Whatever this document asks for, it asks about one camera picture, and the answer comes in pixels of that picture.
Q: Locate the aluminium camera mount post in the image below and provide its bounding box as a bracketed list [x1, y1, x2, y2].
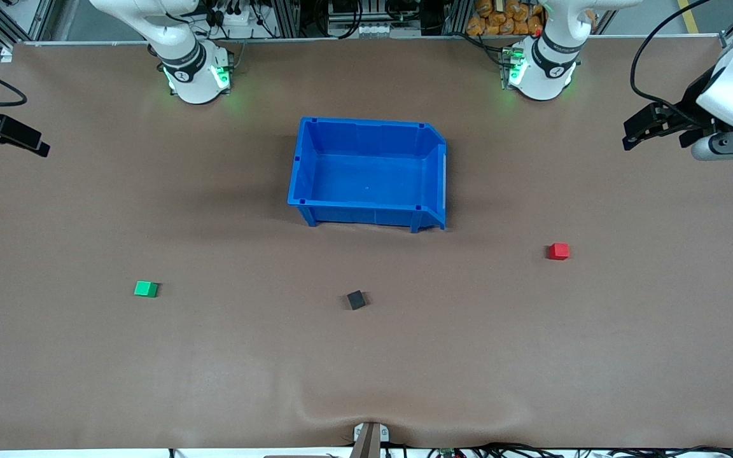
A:
[351, 421, 390, 458]

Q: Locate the brown table mat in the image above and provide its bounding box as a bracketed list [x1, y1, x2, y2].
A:
[0, 35, 733, 451]

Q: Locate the aluminium table edge rail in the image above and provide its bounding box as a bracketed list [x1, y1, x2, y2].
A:
[20, 35, 723, 46]

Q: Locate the blue plastic storage bin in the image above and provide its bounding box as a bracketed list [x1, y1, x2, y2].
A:
[287, 116, 448, 233]

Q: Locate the white power strip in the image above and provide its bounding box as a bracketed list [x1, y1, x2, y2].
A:
[211, 5, 260, 29]

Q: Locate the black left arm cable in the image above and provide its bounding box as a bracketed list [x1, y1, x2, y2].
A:
[630, 0, 720, 120]

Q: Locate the white connector block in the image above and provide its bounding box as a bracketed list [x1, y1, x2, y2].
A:
[360, 23, 420, 36]

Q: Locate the orange netted bundle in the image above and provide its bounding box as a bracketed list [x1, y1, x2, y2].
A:
[466, 0, 544, 37]

